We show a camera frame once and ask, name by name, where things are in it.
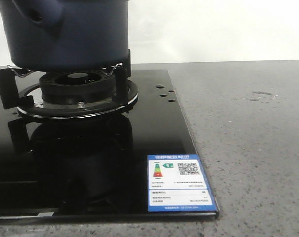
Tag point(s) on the black gas burner head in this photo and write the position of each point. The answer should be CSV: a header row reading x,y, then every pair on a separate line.
x,y
73,87

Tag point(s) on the black pot support grate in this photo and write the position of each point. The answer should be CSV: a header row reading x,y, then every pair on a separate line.
x,y
29,102

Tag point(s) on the dark blue cooking pot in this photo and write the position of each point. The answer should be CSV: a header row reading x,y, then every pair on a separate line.
x,y
59,35

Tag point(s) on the black glass gas stove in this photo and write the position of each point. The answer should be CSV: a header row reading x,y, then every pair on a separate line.
x,y
91,169

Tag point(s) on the blue energy label sticker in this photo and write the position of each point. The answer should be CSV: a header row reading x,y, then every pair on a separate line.
x,y
177,183

